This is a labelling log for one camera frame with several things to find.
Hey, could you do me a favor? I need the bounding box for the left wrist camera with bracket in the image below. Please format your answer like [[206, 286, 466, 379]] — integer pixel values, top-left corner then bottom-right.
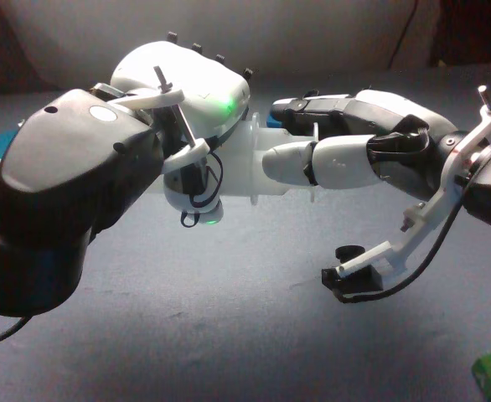
[[105, 64, 211, 175]]

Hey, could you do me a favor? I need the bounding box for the large beige soft furniture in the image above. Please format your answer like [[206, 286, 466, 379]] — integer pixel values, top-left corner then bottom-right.
[[2, 0, 442, 91]]

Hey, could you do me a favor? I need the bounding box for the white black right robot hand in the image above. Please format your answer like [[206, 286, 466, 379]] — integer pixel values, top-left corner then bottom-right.
[[261, 88, 460, 209]]

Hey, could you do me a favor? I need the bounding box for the blue round disc block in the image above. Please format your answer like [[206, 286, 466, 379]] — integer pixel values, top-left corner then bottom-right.
[[0, 128, 19, 161]]

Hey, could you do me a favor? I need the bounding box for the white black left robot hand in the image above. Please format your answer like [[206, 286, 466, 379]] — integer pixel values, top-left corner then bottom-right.
[[109, 31, 255, 229]]

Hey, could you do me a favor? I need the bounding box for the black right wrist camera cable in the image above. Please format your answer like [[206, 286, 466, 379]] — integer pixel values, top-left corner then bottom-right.
[[339, 183, 467, 303]]

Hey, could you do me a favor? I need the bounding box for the grey table cloth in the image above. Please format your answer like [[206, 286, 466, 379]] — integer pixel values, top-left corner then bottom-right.
[[0, 62, 491, 402]]

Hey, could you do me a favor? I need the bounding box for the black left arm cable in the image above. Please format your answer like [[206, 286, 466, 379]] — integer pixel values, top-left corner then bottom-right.
[[0, 314, 34, 348]]

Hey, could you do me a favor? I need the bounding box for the blue square four-hole block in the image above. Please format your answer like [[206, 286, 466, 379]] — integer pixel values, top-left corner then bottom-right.
[[265, 111, 287, 129]]

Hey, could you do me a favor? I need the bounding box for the large clear plastic syringe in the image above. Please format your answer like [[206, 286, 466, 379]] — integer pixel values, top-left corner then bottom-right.
[[205, 111, 320, 207]]

